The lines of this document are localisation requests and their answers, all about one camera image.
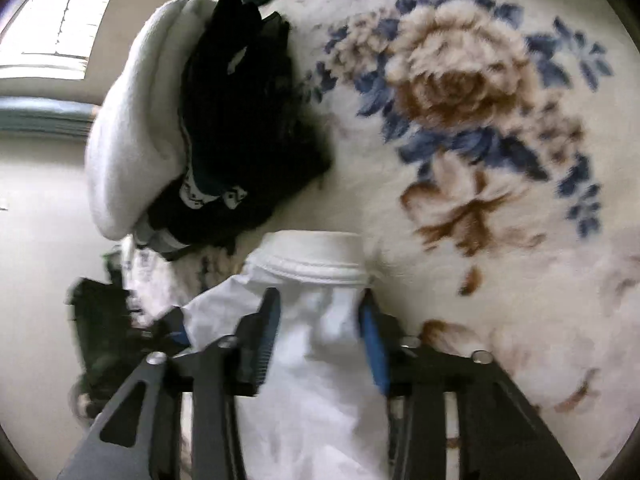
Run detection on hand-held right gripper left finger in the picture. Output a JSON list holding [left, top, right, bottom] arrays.
[[55, 287, 282, 480]]

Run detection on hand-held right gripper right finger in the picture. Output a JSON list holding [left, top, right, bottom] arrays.
[[357, 290, 583, 480]]

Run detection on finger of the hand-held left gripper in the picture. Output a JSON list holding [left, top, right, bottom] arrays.
[[136, 306, 192, 357]]

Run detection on white t-shirt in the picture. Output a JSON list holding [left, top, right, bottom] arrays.
[[179, 230, 397, 480]]

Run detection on floral plaid-edged blanket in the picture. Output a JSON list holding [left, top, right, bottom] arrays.
[[120, 0, 640, 480]]

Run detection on folded black garment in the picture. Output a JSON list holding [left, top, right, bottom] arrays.
[[142, 0, 335, 253]]

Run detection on folded white garment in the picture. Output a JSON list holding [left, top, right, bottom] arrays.
[[84, 0, 217, 242]]

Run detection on teal striped curtain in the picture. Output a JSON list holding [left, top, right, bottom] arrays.
[[0, 96, 102, 138]]

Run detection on barred window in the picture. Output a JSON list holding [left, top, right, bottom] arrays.
[[0, 0, 132, 82]]

